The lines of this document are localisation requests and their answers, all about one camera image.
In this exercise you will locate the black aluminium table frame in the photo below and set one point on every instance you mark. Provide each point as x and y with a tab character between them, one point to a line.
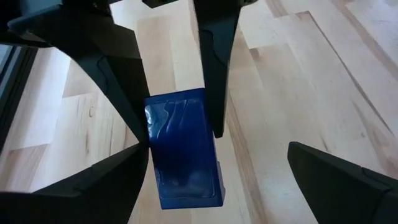
15	81

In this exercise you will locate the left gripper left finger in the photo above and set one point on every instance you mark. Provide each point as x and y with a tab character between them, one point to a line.
77	205

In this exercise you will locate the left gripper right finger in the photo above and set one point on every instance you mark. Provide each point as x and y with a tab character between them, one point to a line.
342	199

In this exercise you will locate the dark blue plastic box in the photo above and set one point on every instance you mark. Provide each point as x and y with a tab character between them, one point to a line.
183	155

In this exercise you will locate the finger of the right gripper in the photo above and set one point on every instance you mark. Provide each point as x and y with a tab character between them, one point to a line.
214	77
118	71

